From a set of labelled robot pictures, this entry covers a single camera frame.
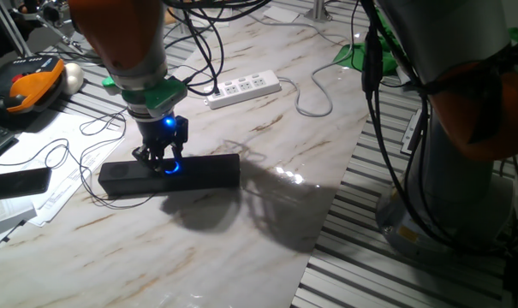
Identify black plug with cable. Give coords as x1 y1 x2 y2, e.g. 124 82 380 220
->
172 63 222 98

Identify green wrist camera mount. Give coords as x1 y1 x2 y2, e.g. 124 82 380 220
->
102 75 188 113

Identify grey metal tripod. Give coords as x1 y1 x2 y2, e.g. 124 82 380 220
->
0 0 82 56

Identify aluminium frame bar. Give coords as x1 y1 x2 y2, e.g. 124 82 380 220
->
303 0 333 23

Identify black speaker bar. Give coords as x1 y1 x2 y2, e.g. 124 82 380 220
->
98 153 241 198

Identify thin black speaker cable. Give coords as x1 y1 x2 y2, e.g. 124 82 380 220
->
0 111 157 211

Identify orange and black teach pendant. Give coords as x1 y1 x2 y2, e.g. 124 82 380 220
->
0 55 67 119

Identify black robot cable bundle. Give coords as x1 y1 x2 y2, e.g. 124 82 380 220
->
162 0 518 258

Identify white flat box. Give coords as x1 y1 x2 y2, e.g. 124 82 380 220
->
262 6 301 25

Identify black smartphone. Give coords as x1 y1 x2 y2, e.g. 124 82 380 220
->
0 167 53 203

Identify forearm in black sleeve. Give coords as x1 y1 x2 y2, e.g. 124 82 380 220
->
0 16 35 64

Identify white power strip with sockets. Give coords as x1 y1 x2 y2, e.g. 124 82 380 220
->
203 69 283 110

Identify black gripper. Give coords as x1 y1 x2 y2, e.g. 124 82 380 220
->
131 113 190 175

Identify white power strip cable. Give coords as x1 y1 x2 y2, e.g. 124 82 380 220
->
277 46 362 119

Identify white printed papers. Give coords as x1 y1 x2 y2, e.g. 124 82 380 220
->
0 111 125 228

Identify green cloth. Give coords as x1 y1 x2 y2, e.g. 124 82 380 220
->
331 8 518 77

